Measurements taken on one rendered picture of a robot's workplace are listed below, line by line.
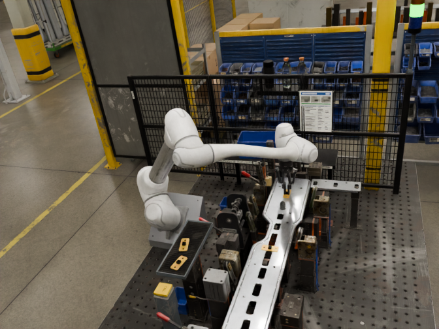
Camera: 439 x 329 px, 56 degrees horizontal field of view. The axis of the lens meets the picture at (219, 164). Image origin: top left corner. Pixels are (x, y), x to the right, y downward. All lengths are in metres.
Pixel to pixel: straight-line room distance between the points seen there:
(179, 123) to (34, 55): 7.57
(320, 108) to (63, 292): 2.48
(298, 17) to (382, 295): 7.02
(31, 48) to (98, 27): 4.94
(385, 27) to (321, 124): 0.70
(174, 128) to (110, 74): 2.73
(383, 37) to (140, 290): 2.00
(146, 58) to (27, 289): 2.39
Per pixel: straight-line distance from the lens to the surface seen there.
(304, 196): 2.48
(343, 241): 2.64
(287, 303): 1.85
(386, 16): 2.64
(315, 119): 2.82
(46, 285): 3.88
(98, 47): 4.64
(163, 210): 2.40
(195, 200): 2.60
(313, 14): 8.71
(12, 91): 8.72
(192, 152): 1.95
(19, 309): 3.80
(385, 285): 2.42
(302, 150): 2.12
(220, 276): 1.87
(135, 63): 4.46
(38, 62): 9.47
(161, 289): 1.80
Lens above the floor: 2.43
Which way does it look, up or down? 30 degrees down
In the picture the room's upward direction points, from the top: 8 degrees counter-clockwise
